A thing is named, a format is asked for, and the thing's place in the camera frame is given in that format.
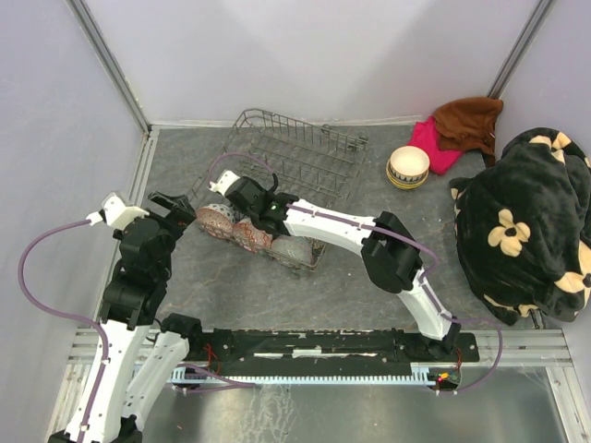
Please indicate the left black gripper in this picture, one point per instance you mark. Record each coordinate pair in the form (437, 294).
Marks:
(180, 217)

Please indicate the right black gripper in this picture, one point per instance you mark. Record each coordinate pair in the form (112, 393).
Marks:
(261, 188)

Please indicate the red geometric pattern bowl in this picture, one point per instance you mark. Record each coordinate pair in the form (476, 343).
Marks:
(251, 238)

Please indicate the red diamond pattern bowl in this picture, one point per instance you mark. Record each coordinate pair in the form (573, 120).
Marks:
(217, 220)

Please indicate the grey hexagon pattern bowl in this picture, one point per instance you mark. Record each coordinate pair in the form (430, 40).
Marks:
(292, 251)

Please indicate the grey wire dish rack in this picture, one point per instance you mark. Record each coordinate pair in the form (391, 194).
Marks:
(315, 162)

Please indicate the purple striped bowl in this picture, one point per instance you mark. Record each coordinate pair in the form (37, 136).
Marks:
(412, 180)

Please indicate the yellow rim blue pattern bowl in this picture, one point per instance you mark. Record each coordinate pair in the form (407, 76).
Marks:
(407, 186)

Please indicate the cream bowl orange rim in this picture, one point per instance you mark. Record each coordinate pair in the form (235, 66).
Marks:
(408, 161)

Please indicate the brown dotted pattern bowl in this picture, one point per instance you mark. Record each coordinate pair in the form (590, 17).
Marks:
(318, 248)

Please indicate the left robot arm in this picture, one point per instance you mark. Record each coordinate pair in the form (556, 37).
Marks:
(118, 397)

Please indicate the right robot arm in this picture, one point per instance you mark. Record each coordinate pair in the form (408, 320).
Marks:
(390, 255)

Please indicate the black base bar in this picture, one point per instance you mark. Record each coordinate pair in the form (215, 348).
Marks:
(293, 352)

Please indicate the pink cloth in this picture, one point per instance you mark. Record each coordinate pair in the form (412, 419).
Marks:
(426, 137)

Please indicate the brown cloth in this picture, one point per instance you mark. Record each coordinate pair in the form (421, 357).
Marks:
(469, 124)

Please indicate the black flower blanket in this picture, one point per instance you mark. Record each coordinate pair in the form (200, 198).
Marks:
(522, 228)

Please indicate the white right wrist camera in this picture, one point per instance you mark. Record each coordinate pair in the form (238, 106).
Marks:
(223, 183)

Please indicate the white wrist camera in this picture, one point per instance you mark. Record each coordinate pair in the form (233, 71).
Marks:
(223, 183)
(116, 212)

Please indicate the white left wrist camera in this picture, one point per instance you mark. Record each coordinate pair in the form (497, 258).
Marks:
(116, 212)

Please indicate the light blue cable duct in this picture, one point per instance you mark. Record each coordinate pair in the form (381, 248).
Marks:
(419, 376)

